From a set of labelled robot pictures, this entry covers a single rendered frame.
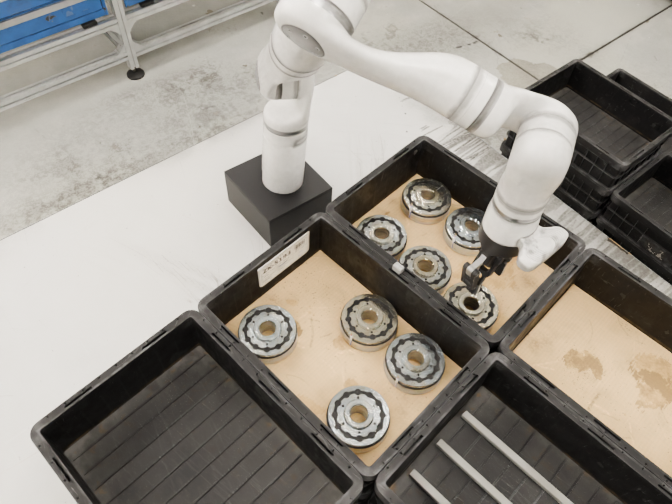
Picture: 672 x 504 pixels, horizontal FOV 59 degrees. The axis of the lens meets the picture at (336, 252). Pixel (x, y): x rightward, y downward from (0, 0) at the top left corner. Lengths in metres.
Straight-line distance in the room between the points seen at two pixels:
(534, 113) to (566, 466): 0.58
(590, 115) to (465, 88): 1.48
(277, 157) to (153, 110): 1.59
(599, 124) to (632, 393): 1.17
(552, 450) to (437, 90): 0.63
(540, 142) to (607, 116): 1.47
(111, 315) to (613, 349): 0.98
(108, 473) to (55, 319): 0.42
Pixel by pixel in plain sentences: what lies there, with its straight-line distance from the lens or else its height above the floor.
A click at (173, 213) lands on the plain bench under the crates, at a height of 0.70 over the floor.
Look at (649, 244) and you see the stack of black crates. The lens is 2.00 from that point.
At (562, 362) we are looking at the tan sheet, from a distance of 1.15.
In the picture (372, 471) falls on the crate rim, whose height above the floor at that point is 0.93.
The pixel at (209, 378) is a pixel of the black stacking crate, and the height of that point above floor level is 0.83.
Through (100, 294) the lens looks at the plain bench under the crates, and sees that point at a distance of 1.35.
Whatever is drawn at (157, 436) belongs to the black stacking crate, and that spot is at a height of 0.83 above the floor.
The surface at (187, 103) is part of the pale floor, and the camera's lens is 2.80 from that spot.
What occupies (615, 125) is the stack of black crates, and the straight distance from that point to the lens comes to 2.18.
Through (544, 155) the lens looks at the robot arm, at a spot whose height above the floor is 1.31.
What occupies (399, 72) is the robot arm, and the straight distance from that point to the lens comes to 0.72.
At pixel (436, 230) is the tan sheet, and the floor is 0.83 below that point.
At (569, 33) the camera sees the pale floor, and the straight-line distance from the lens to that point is 3.48.
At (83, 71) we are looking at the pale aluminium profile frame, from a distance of 2.85.
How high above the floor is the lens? 1.79
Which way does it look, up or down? 55 degrees down
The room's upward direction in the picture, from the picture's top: 4 degrees clockwise
